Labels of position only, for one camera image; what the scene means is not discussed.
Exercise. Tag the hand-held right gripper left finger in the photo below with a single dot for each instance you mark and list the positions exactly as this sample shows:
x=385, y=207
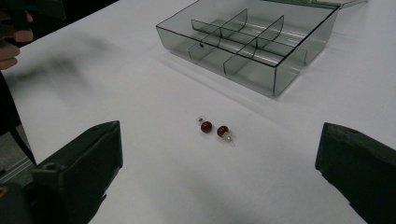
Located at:
x=84, y=165

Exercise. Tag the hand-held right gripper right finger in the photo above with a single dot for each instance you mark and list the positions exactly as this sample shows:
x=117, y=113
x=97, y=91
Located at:
x=361, y=168

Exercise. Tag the red bead stud earring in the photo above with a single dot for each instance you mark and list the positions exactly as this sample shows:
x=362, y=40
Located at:
x=205, y=126
x=223, y=131

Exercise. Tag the clear grey compartment box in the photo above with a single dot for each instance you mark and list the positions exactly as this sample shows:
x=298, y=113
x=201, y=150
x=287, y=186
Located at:
x=249, y=46

